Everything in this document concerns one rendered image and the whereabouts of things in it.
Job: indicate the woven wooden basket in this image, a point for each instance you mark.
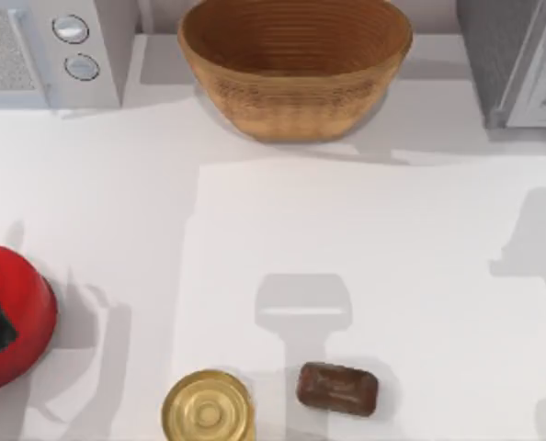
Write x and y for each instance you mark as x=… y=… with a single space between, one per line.
x=296 y=64

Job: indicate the brown bread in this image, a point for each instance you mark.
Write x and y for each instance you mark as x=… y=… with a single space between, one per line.
x=337 y=389

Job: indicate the gold can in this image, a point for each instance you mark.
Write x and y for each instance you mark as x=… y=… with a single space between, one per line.
x=207 y=409

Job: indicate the small microwave knob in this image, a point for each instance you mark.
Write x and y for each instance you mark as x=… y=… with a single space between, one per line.
x=82 y=67

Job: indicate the red bowl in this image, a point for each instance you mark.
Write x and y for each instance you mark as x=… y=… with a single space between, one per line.
x=29 y=312

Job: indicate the large microwave knob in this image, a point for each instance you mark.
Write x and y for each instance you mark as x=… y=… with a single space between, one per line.
x=70 y=27

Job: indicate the pale microwave oven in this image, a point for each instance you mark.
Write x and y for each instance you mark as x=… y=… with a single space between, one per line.
x=48 y=50

